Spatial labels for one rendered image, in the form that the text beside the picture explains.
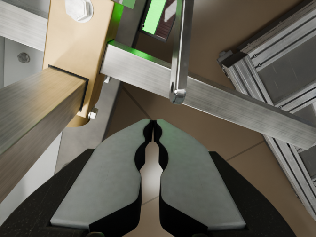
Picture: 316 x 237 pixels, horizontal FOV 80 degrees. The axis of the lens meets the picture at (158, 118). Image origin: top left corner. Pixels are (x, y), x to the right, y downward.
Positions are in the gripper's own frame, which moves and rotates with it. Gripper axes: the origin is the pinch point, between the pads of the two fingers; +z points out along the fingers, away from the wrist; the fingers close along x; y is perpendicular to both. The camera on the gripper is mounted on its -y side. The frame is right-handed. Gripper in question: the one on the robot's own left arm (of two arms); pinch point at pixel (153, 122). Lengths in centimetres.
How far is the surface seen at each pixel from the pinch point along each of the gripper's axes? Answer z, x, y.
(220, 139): 90, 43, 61
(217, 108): 7.7, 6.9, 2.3
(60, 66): 6.6, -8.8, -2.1
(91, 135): 20.2, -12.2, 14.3
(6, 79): 28.1, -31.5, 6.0
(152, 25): 20.1, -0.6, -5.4
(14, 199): 28, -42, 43
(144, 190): 90, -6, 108
